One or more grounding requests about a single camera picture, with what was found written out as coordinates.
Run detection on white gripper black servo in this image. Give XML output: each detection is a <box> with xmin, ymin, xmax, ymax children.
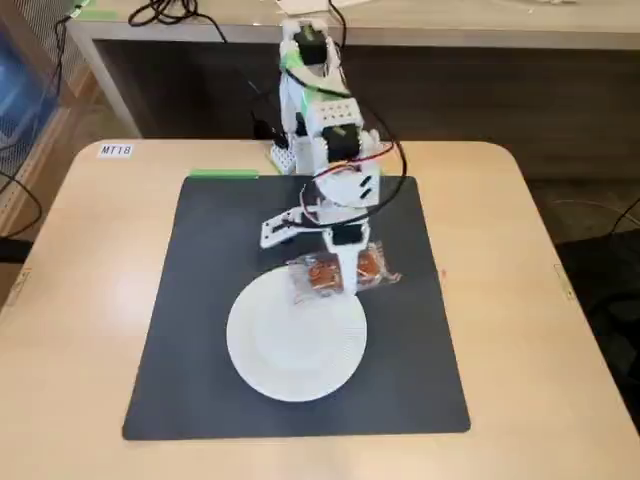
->
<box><xmin>312</xmin><ymin>172</ymin><xmax>382</xmax><ymax>295</ymax></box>

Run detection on clear packet of brown snacks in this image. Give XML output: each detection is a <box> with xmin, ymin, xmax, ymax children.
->
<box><xmin>285</xmin><ymin>240</ymin><xmax>404</xmax><ymax>307</ymax></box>

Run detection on white round paper plate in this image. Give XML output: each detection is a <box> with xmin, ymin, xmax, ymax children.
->
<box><xmin>225</xmin><ymin>267</ymin><xmax>370</xmax><ymax>403</ymax></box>

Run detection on dark grey rectangular mat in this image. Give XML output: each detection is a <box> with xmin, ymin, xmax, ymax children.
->
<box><xmin>122</xmin><ymin>174</ymin><xmax>472</xmax><ymax>442</ymax></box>

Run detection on long green tape strip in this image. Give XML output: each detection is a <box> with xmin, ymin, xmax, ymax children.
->
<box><xmin>188</xmin><ymin>168</ymin><xmax>261</xmax><ymax>180</ymax></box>

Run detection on black table clamp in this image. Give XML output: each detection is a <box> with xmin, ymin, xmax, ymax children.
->
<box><xmin>247</xmin><ymin>79</ymin><xmax>291</xmax><ymax>151</ymax></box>

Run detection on grey white long desk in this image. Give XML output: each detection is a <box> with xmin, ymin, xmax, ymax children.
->
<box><xmin>64</xmin><ymin>0</ymin><xmax>640</xmax><ymax>139</ymax></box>

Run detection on white MT18 label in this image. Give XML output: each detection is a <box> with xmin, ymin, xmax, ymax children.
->
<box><xmin>97</xmin><ymin>143</ymin><xmax>134</xmax><ymax>160</ymax></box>

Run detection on black chair part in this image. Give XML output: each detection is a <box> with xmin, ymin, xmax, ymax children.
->
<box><xmin>0</xmin><ymin>237</ymin><xmax>32</xmax><ymax>265</ymax></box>

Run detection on blue translucent container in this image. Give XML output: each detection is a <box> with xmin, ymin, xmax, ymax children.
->
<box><xmin>0</xmin><ymin>27</ymin><xmax>64</xmax><ymax>146</ymax></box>

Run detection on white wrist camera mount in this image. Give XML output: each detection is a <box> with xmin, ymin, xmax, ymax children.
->
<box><xmin>258</xmin><ymin>203</ymin><xmax>321</xmax><ymax>250</ymax></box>

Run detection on red white servo wires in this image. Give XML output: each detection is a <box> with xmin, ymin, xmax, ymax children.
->
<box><xmin>299</xmin><ymin>142</ymin><xmax>401</xmax><ymax>226</ymax></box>

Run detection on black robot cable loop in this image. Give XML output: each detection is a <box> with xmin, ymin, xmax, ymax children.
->
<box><xmin>327</xmin><ymin>0</ymin><xmax>412</xmax><ymax>211</ymax></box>

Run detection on white floor cable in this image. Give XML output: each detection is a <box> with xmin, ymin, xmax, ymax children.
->
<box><xmin>552</xmin><ymin>197</ymin><xmax>640</xmax><ymax>234</ymax></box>

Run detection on black floor cable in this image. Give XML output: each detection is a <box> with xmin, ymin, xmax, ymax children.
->
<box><xmin>0</xmin><ymin>169</ymin><xmax>42</xmax><ymax>239</ymax></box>

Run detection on bundle of black cables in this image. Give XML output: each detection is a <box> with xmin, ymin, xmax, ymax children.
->
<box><xmin>128</xmin><ymin>0</ymin><xmax>229</xmax><ymax>44</ymax></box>

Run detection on black hanging cable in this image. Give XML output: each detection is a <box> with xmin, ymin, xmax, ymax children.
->
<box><xmin>47</xmin><ymin>12</ymin><xmax>74</xmax><ymax>106</ymax></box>

